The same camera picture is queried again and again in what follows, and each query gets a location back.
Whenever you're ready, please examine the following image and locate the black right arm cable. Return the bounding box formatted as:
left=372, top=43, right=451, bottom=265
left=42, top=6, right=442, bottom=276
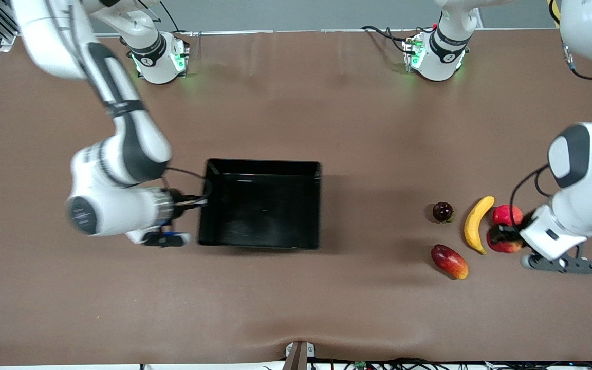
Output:
left=161, top=166, right=214, bottom=207

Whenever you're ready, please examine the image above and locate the red apple with yellow hollow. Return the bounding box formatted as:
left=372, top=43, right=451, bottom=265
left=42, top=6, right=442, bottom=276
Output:
left=486, top=226, right=524, bottom=254

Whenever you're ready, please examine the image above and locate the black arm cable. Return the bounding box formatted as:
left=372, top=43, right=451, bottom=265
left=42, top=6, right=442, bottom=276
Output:
left=509, top=44, right=592, bottom=228
left=161, top=166, right=214, bottom=207

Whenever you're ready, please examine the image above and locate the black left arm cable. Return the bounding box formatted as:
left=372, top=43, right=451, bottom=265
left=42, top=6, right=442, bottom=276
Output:
left=509, top=44, right=592, bottom=228

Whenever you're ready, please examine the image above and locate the red and yellow mango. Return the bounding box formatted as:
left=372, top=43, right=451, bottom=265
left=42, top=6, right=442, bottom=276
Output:
left=431, top=244, right=469, bottom=280

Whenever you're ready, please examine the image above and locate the yellow banana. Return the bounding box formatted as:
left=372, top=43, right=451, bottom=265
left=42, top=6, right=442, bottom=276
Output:
left=464, top=196, right=496, bottom=255

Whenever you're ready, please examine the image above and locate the dark purple mangosteen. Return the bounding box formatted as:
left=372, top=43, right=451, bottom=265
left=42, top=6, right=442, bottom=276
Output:
left=433, top=202, right=454, bottom=224

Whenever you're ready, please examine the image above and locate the black base cable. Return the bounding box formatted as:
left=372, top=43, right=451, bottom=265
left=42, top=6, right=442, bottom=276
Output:
left=159, top=0, right=195, bottom=38
left=361, top=25, right=416, bottom=56

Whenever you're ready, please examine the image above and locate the plain red round fruit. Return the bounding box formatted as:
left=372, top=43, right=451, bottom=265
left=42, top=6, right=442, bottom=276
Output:
left=492, top=204, right=524, bottom=227

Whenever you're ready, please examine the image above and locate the grey metal table clamp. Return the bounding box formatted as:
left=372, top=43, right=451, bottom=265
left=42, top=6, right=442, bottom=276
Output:
left=283, top=341, right=316, bottom=370

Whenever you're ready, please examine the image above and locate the black rectangular plastic box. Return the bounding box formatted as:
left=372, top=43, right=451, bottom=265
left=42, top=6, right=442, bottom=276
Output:
left=197, top=158, right=323, bottom=251

